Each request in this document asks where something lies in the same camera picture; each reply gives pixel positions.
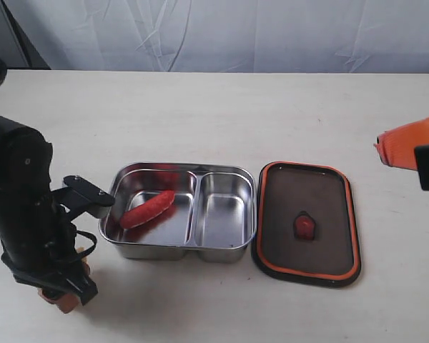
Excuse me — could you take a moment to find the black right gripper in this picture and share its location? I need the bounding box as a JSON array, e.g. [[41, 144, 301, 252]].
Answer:
[[374, 117, 429, 191]]

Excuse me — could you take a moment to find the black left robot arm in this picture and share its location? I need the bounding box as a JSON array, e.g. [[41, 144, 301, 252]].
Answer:
[[0, 116, 98, 314]]

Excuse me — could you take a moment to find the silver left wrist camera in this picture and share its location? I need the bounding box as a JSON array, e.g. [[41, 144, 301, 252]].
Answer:
[[52, 175, 115, 222]]

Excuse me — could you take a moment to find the dark transparent lid orange seal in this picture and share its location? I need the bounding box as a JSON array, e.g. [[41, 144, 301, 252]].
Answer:
[[251, 161, 362, 288]]

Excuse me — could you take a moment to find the grey wrinkled backdrop cloth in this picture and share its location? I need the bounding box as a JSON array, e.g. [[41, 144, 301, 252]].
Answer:
[[0, 1, 429, 73]]

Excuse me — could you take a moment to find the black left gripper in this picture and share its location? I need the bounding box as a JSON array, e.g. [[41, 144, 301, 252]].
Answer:
[[0, 191, 98, 314]]

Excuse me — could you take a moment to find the red toy sausage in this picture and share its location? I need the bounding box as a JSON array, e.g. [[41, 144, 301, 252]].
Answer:
[[119, 190, 175, 229]]

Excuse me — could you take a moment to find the steel two-compartment lunch box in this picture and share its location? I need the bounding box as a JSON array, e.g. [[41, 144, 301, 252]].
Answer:
[[99, 162, 256, 263]]

